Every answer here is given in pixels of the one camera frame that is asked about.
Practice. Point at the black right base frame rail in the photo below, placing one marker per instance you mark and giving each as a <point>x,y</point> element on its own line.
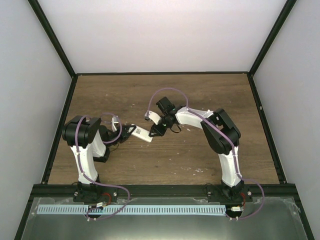
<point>267,132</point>

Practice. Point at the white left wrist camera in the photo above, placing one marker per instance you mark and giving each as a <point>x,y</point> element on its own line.
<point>114,124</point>

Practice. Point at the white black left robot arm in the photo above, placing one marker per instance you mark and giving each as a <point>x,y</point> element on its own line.
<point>90,142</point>

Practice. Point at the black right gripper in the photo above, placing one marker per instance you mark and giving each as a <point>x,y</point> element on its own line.
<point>160,132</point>

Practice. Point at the black right corner frame post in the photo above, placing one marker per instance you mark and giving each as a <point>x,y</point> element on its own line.
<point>281,19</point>

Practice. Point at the black rear base frame rail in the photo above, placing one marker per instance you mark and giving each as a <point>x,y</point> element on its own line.
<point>162,73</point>

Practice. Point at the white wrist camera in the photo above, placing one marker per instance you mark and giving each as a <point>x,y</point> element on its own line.
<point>152,116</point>
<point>114,124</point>

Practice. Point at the white remote control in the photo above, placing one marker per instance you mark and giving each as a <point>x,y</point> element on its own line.
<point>142,134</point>

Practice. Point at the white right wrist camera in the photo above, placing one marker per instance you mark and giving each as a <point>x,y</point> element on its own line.
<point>152,116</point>

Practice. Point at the grey metal front plate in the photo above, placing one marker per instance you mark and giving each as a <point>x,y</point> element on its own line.
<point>273,219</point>

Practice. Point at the black left corner frame post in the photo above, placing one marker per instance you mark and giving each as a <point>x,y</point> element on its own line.
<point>42,18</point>

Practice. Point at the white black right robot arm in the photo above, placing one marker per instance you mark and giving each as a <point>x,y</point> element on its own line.
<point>220,131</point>

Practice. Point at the black left base frame rail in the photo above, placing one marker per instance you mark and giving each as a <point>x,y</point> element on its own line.
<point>58,133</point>

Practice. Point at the black base frame rail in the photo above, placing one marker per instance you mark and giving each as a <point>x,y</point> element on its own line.
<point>162,73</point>
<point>267,132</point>
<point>58,133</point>

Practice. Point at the light blue slotted cable duct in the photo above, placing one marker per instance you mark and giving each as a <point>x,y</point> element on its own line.
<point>203,210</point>

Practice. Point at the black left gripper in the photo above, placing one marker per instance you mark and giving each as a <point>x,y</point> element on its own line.
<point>124,134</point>

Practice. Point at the black corner frame post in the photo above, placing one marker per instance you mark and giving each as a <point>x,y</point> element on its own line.
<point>281,19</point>
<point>42,18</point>

